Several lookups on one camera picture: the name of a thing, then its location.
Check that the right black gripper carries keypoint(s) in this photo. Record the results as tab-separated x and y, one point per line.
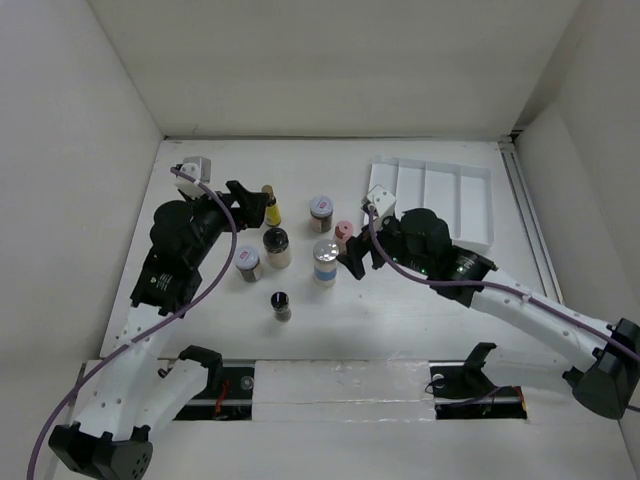
356	246

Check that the white divided organizer tray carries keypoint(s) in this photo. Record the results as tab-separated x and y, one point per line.
460	195

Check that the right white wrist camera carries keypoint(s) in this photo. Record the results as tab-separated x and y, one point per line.
381	200

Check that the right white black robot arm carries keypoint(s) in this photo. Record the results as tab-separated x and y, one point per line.
602	369

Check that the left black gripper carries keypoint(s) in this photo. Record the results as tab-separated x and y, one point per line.
251	204

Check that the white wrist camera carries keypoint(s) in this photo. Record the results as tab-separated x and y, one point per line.
196	167
381	200

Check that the yellow label brown bottle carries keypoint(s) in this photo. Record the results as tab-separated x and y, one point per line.
272	212

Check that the blue label salt jar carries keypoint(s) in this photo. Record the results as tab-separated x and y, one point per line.
325	253

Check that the black pepper grinder bottle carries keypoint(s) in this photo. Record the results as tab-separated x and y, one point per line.
280	302

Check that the white lid dark spice jar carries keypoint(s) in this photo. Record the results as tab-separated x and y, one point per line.
321	209

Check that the black lid beige spice jar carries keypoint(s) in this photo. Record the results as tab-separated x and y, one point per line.
277	247

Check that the white lid pepper jar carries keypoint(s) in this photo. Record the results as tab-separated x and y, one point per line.
248	264

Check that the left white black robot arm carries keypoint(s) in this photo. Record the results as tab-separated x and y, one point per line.
112	436

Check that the pink lid spice jar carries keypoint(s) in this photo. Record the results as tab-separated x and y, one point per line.
343	231

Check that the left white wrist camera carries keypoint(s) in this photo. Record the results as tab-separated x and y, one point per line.
196	167

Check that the front mounting rail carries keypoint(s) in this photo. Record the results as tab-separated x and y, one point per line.
367	391

